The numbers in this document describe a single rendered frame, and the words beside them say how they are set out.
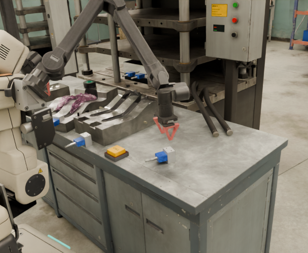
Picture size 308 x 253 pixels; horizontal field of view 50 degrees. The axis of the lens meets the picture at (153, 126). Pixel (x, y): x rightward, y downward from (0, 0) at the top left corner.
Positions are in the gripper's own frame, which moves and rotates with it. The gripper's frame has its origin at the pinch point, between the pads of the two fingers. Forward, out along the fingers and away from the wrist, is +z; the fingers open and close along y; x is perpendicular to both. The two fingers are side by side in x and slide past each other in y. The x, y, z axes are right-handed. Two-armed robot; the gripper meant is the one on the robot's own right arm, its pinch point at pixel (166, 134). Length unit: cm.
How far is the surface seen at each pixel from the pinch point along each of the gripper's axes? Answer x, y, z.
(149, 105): -7.6, 38.7, 0.5
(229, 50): -64, 48, -20
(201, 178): -5.9, -19.1, 12.8
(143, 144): 3.6, 20.2, 12.5
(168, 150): -0.3, -0.5, 7.2
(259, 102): -126, 94, 38
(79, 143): 32.8, 30.3, 9.4
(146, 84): -32, 108, 10
